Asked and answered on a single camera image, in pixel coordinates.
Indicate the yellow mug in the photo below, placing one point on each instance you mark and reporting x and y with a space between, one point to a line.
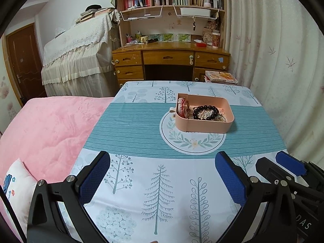
143 39

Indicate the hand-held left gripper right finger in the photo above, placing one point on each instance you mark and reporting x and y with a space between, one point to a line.
231 179

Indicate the row of pale books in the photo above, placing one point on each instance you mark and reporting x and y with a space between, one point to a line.
206 0

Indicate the pink blanket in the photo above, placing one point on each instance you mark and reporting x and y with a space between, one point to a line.
50 131

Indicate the black hat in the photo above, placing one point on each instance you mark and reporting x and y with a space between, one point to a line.
92 7

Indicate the white bangle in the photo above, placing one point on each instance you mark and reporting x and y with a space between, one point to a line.
179 106

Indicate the brown wooden door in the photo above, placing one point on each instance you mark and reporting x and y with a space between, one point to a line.
24 63

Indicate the wooden bookshelf hutch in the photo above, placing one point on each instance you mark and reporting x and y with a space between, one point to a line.
174 24

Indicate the red box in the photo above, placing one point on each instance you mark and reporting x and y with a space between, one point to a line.
201 45

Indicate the row of red books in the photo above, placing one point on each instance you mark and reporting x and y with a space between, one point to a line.
135 2

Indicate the wooden desk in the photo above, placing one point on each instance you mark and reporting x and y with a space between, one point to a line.
167 57

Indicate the white leaf print curtain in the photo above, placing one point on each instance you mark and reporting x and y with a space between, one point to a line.
276 55

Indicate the tree print tablecloth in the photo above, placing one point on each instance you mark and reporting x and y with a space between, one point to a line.
131 126

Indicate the pink jewelry box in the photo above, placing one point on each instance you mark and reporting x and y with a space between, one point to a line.
202 126

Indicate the white embroidered pillow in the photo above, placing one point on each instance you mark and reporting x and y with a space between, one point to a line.
17 184

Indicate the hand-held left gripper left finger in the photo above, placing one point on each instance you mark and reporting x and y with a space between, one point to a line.
93 177

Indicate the green picture card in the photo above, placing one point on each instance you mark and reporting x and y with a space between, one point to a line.
156 37
167 37
184 37

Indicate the pile of books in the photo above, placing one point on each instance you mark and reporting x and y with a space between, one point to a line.
96 14

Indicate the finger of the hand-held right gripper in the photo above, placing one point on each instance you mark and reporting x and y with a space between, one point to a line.
268 168
291 163

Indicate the floral wardrobe sliding door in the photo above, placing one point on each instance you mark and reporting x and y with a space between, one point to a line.
8 88

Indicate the lace covered piano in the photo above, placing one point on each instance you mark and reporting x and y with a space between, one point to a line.
73 55

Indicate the stack of magazines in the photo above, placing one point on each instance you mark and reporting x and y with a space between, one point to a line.
220 77

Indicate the printed paper cup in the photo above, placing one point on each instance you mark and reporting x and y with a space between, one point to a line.
216 40

